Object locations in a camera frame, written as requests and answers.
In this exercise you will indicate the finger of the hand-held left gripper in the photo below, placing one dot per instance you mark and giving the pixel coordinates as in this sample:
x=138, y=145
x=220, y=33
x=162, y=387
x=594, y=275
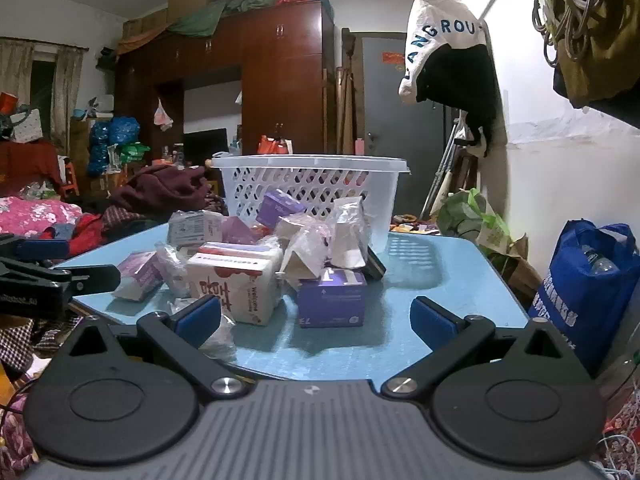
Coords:
x=95, y=279
x=45, y=249

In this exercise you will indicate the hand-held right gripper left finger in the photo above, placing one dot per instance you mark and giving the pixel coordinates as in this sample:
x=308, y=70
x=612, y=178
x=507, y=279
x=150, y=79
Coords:
x=200, y=317

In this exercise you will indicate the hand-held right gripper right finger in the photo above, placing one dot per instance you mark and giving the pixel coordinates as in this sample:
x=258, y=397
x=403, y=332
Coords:
x=432, y=322

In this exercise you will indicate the white cotton roll packet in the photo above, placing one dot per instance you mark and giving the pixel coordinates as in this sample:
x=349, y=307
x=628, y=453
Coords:
x=350, y=245

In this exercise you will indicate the white plastic basket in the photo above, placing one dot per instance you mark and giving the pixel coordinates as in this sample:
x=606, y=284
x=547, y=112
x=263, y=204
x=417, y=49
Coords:
x=310, y=161

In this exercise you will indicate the crumpled clear plastic wrap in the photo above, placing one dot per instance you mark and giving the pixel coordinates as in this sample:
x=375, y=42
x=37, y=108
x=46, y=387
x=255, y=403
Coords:
x=220, y=340

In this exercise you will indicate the pink floral blanket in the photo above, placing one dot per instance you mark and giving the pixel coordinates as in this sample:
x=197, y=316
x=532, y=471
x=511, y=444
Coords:
x=30, y=215

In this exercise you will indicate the checkered cloth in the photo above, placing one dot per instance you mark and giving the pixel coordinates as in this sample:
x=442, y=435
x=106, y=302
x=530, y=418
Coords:
x=25, y=342

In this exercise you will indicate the light purple box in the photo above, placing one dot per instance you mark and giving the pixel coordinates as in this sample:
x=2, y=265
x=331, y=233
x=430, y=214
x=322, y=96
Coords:
x=140, y=272

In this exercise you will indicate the white box red print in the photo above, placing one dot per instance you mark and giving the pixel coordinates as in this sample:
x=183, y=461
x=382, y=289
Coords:
x=235, y=287

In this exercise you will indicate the clear plastic bag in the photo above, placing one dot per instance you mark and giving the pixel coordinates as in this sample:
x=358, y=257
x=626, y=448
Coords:
x=172, y=270

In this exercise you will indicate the flat white box red stripe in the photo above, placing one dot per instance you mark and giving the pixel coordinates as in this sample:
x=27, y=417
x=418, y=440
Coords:
x=240, y=249

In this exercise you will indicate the black box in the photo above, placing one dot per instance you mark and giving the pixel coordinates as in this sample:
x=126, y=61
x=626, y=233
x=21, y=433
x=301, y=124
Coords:
x=376, y=262

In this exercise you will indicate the grey white box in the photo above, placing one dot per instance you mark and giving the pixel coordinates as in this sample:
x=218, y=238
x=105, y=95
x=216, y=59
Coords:
x=192, y=227

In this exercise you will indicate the maroon packet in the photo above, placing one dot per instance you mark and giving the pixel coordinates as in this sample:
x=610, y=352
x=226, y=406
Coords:
x=240, y=232

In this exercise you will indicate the large purple box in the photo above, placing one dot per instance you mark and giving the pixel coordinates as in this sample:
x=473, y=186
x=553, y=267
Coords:
x=332, y=302

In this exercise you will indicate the brown cardboard box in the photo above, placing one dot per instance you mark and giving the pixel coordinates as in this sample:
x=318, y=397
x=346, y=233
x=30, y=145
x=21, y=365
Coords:
x=522, y=270

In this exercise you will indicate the green white plastic bag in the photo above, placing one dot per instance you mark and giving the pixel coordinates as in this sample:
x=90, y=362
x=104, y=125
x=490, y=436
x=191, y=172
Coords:
x=465, y=217

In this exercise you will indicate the maroon cloth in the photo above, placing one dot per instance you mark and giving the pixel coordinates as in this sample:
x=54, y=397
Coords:
x=160, y=185

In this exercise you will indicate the blue plastic bags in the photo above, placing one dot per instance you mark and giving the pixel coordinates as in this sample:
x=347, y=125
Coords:
x=115, y=135

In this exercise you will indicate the blue shopping bag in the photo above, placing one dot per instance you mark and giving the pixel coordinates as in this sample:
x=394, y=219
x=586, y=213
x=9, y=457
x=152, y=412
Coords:
x=575, y=300

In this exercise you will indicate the metal crutches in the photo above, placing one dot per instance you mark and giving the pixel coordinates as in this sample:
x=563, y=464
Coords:
x=440, y=175

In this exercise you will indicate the patterned curtain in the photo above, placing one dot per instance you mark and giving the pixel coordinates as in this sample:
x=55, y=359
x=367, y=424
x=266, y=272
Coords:
x=67, y=90

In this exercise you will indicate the black monitor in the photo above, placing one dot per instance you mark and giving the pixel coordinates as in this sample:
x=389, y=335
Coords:
x=205, y=147

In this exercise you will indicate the pink hanging plastic bag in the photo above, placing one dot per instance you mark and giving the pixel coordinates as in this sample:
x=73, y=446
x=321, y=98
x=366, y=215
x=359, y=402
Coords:
x=162, y=117

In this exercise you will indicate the plastic bottle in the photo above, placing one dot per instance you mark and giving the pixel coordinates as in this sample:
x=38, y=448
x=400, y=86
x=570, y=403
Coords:
x=597, y=260

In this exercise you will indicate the orange white plastic bag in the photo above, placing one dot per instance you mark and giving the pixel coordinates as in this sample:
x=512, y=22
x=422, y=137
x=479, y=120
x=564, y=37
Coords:
x=272, y=146

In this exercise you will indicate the pink bottle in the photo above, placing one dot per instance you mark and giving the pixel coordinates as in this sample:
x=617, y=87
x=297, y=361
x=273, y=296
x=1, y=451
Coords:
x=359, y=147

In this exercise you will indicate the grey door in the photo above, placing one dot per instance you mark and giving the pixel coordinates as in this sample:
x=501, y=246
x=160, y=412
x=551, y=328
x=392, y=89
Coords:
x=390, y=125

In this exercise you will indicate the wooden planks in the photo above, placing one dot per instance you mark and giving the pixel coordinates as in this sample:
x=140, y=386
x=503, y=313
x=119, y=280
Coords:
x=347, y=100

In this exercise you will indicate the brown wooden wardrobe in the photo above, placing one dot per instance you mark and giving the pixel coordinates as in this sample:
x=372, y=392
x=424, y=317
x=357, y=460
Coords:
x=280, y=75

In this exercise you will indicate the red door sticker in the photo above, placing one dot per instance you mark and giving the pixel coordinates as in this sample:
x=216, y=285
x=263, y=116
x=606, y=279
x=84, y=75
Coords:
x=394, y=58

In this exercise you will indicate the green cloth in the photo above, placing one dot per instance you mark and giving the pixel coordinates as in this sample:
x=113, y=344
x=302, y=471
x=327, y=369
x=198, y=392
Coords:
x=200, y=20

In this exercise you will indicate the white black hanging garment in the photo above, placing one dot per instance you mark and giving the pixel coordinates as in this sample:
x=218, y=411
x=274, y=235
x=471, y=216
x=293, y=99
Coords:
x=450, y=45

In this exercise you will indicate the olive bag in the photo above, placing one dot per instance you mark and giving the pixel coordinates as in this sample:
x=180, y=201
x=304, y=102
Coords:
x=600, y=80

